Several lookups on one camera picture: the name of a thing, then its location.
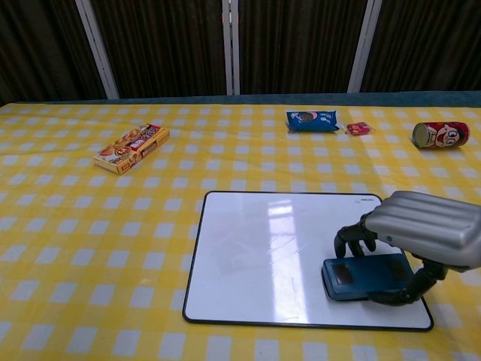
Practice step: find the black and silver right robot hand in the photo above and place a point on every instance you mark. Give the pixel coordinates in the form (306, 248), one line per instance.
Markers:
(424, 225)

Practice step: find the dark blue-grey box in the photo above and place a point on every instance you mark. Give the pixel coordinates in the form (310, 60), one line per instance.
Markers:
(372, 276)

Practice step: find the white board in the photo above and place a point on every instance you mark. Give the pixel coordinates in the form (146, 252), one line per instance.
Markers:
(255, 255)

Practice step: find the red cartoon drink can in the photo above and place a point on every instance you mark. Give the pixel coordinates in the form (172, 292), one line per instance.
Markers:
(443, 135)

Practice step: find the small red candy packet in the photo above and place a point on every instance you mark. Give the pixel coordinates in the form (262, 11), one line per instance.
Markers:
(359, 128)

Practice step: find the blue cookie packet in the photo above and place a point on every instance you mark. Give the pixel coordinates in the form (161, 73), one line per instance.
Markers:
(312, 121)

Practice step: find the teal table cover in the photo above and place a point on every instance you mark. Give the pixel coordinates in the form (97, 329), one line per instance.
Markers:
(263, 98)

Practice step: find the yellow orange snack box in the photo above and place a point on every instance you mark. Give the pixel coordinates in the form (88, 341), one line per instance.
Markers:
(131, 148)

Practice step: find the yellow white checkered tablecloth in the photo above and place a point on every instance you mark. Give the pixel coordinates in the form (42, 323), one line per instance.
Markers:
(94, 244)

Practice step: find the white partition post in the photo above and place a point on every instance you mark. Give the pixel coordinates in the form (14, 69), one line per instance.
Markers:
(363, 45)
(231, 47)
(97, 47)

